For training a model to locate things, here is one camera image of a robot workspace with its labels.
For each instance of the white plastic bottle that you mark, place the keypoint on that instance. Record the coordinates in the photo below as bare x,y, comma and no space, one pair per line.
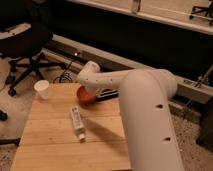
78,124

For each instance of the red ceramic bowl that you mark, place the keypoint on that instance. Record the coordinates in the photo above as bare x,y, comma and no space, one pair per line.
84,97

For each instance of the black chair base far right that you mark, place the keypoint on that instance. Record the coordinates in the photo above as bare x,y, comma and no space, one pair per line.
206,10

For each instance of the white gripper end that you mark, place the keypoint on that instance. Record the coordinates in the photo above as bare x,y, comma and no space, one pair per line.
93,91

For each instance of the black office chair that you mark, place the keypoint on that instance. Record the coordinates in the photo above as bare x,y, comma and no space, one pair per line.
22,38

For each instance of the white paper cup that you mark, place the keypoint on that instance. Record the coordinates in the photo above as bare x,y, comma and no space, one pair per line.
42,89

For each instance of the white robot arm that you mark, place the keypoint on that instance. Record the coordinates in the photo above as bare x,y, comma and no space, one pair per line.
145,113

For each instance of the blue and black sponge block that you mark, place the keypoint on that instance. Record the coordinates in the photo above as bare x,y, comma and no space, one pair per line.
107,93

